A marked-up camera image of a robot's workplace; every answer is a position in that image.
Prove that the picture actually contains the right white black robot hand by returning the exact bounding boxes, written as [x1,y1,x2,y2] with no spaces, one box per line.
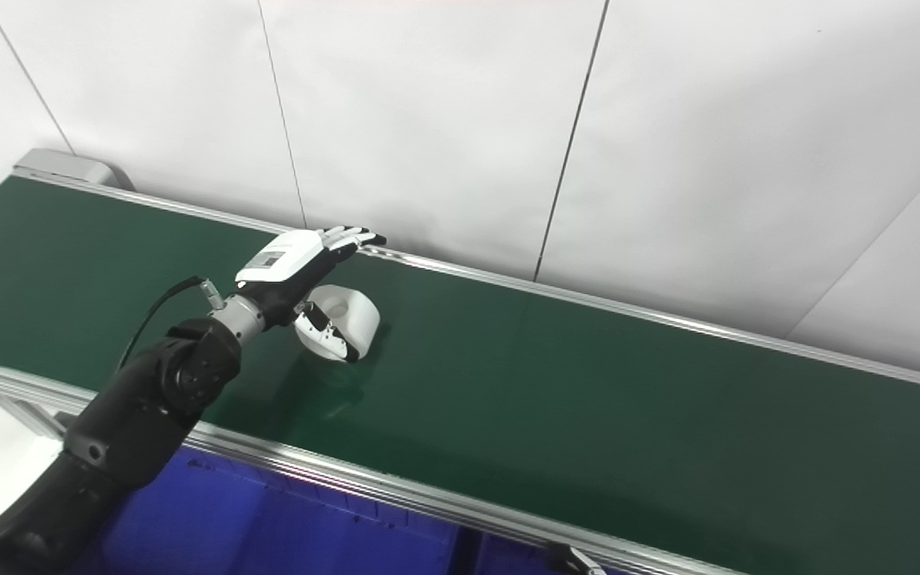
[548,543,606,575]

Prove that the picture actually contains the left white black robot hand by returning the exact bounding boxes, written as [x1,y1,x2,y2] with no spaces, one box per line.
[235,227,387,364]

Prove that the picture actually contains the white plastic part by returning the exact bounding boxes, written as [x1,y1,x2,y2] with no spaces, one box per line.
[298,284,381,362]

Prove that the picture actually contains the blue plastic bin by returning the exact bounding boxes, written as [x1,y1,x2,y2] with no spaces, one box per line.
[460,531,561,575]
[69,447,462,575]

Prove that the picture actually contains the green conveyor belt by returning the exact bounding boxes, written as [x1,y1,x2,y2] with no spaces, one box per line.
[0,176,920,575]

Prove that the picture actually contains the grey conveyor end cover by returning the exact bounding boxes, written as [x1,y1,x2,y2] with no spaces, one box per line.
[13,149,137,192]

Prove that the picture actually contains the aluminium conveyor leg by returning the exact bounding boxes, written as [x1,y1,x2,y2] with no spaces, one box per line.
[0,391,71,442]

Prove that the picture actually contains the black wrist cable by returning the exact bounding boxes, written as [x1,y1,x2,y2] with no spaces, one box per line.
[117,276,226,372]

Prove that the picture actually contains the aluminium conveyor side rail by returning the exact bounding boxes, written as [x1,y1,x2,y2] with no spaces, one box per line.
[0,351,748,575]
[13,166,920,396]

